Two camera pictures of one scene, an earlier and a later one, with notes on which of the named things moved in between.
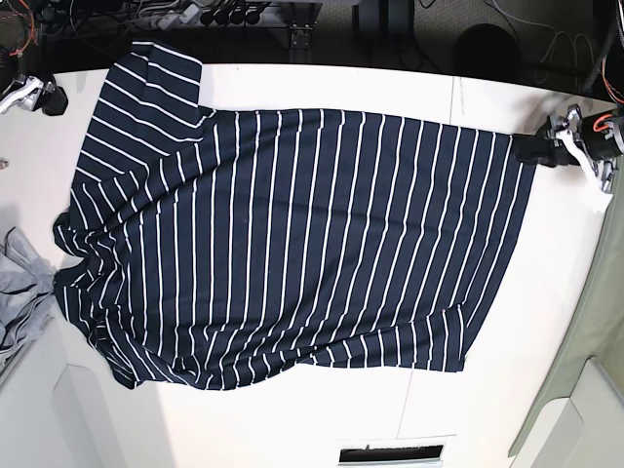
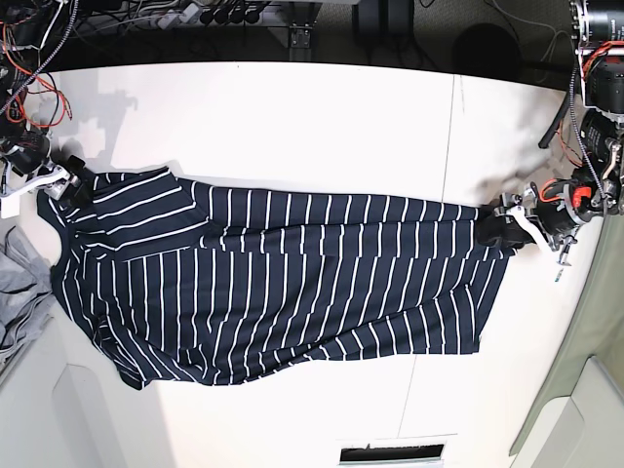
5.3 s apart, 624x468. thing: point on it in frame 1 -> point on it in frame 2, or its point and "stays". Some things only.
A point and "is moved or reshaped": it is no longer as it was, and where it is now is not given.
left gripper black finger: (54, 103) -> (81, 186)
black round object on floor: (487, 52) stays
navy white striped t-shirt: (202, 246) is moved or reshaped
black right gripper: (594, 136) -> (561, 207)
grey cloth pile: (26, 290) stays
